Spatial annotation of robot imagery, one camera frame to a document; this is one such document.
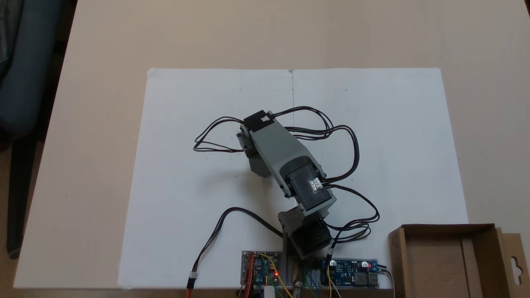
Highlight long black table cable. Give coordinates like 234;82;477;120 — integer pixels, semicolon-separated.
188;207;286;286

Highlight yellow green blue jumper wires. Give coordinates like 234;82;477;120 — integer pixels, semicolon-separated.
259;253;344;298

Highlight brown cardboard box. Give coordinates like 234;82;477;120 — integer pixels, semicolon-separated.
388;223;530;298

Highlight red orange jumper wires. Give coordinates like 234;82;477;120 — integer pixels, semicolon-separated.
185;253;255;298

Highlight dark office chair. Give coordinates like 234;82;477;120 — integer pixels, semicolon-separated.
0;0;78;260

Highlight black forearm servo cable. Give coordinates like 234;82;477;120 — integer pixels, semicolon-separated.
273;106;360;183

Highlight black gripper servo cable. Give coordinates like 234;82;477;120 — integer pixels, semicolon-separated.
193;116;249;153

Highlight blue circuit board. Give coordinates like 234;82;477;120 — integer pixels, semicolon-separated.
320;258;380;288

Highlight black base servo cable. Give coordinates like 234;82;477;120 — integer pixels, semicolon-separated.
326;184;381;244

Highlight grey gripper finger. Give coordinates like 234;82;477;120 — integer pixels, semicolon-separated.
247;154;273;179

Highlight grey circuit board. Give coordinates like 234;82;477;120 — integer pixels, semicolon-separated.
241;250;283;287

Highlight metal camera stand pole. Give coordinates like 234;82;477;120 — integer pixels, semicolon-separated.
291;263;306;298

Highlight white paper sheet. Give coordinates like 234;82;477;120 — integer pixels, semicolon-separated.
118;68;294;289
290;67;470;289

